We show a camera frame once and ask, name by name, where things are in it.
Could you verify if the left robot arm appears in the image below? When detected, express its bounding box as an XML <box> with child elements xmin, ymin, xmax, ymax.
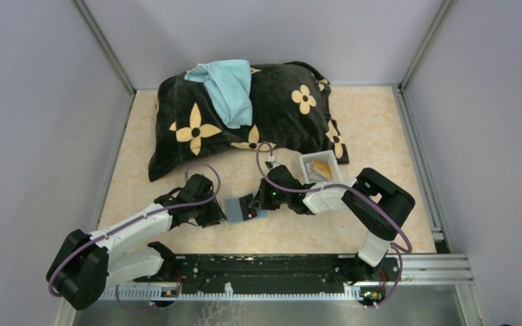
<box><xmin>46</xmin><ymin>174</ymin><xmax>226</xmax><ymax>310</ymax></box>

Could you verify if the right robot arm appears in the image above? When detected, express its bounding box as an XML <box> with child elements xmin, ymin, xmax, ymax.
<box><xmin>249</xmin><ymin>165</ymin><xmax>416</xmax><ymax>280</ymax></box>

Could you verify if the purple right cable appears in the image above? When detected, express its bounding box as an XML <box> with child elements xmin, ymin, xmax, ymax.
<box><xmin>255</xmin><ymin>142</ymin><xmax>413</xmax><ymax>308</ymax></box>

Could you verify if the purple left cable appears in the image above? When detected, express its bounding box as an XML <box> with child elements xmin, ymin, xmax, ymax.
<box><xmin>47</xmin><ymin>162</ymin><xmax>222</xmax><ymax>314</ymax></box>

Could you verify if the beige card holder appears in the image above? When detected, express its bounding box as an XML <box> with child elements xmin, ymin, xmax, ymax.
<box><xmin>224</xmin><ymin>194</ymin><xmax>268</xmax><ymax>225</ymax></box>

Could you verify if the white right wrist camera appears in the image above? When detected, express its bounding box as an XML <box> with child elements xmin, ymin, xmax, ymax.
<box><xmin>265</xmin><ymin>161</ymin><xmax>281</xmax><ymax>170</ymax></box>

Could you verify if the purple cable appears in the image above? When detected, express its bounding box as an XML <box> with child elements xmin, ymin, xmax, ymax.
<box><xmin>47</xmin><ymin>162</ymin><xmax>222</xmax><ymax>314</ymax></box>
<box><xmin>255</xmin><ymin>142</ymin><xmax>413</xmax><ymax>308</ymax></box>

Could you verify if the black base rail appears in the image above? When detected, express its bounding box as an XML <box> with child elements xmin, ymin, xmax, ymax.
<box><xmin>136</xmin><ymin>254</ymin><xmax>400</xmax><ymax>295</ymax></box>

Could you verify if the white plastic tray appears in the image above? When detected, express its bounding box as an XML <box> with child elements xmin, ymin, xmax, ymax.
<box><xmin>299</xmin><ymin>150</ymin><xmax>343</xmax><ymax>183</ymax></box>

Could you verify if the light blue towel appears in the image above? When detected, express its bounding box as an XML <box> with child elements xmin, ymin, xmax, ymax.
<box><xmin>185</xmin><ymin>59</ymin><xmax>253</xmax><ymax>129</ymax></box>

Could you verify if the black pillow with yellow flowers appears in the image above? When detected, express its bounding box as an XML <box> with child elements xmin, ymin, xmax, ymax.
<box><xmin>147</xmin><ymin>60</ymin><xmax>349</xmax><ymax>181</ymax></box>

